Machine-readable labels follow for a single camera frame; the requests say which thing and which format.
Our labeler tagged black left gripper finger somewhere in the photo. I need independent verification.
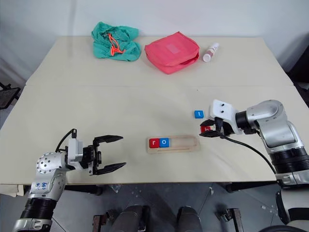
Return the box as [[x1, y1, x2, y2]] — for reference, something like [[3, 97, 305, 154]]
[[95, 162, 127, 176], [93, 135, 125, 148]]

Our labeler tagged white pink-labelled bottle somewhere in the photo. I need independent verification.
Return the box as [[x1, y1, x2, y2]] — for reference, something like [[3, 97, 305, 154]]
[[202, 42, 220, 63]]

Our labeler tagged black metal stand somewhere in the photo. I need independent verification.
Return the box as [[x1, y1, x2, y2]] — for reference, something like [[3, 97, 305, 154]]
[[0, 81, 21, 112]]

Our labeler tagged pink zipper pouch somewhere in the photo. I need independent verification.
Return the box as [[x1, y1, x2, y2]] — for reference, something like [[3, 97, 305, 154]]
[[144, 31, 201, 75]]

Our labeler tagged orange drawstring cord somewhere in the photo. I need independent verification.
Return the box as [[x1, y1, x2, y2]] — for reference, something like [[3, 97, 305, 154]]
[[107, 33, 124, 56]]

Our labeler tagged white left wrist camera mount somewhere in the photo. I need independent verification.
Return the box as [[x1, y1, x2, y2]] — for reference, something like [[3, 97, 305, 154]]
[[64, 137, 84, 171]]

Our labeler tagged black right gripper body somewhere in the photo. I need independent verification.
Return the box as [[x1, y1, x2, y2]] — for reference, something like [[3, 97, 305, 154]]
[[211, 116, 234, 136]]

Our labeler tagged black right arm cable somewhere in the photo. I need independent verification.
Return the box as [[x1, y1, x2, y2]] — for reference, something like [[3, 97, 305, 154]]
[[215, 117, 277, 175]]

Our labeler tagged black table frame bar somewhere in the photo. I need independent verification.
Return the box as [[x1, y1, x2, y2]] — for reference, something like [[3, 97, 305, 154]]
[[63, 184, 102, 196], [218, 181, 279, 193]]

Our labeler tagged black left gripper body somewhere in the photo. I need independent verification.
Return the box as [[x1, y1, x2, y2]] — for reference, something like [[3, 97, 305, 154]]
[[82, 141, 104, 176]]

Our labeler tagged dark rounded shape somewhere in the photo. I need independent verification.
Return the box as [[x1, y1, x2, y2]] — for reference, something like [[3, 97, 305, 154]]
[[110, 204, 151, 232], [177, 205, 202, 232]]

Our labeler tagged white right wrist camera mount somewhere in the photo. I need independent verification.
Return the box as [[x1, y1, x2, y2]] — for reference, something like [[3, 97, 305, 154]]
[[209, 99, 243, 135]]

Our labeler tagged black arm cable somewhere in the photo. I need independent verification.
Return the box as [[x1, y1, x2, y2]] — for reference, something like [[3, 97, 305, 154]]
[[215, 117, 277, 175], [55, 129, 78, 153]]

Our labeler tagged wooden letter tray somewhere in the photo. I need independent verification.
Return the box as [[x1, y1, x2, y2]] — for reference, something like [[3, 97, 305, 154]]
[[146, 135, 201, 154]]

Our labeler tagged dark chair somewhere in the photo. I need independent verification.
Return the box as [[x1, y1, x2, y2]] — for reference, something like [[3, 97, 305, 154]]
[[285, 30, 309, 108]]

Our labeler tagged rusty metal bracket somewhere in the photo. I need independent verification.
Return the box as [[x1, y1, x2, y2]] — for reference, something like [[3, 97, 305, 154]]
[[216, 208, 242, 232], [92, 209, 114, 232]]

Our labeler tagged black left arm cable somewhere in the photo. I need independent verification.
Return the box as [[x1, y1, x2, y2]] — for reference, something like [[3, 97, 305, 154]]
[[55, 129, 78, 153]]

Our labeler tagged green drawstring cloth bag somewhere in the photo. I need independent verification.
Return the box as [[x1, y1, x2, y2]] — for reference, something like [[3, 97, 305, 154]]
[[91, 21, 142, 62]]

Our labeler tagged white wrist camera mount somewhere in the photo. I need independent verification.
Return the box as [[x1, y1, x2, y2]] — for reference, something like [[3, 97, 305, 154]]
[[209, 99, 243, 135], [64, 137, 84, 171]]

